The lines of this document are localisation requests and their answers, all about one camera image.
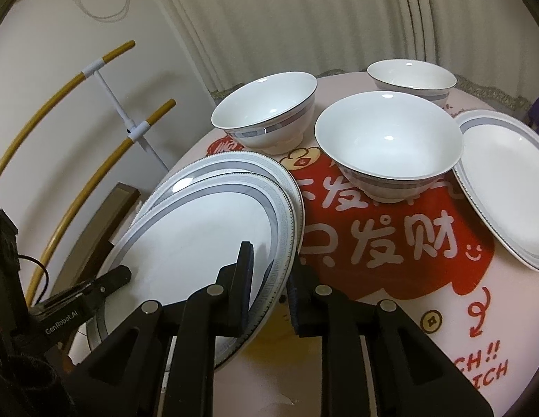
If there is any beige pleated curtain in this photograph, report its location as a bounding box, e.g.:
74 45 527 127
157 0 539 111

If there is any white stand with yellow hoops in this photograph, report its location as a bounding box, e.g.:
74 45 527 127
0 39 178 309

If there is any low brown white cabinet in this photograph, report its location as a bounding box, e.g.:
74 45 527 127
45 183 141 297

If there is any white porcelain bowl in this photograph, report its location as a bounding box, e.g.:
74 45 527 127
211 72 317 154
367 58 457 106
315 91 463 203

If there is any black cable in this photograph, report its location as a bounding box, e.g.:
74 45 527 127
15 253 51 309

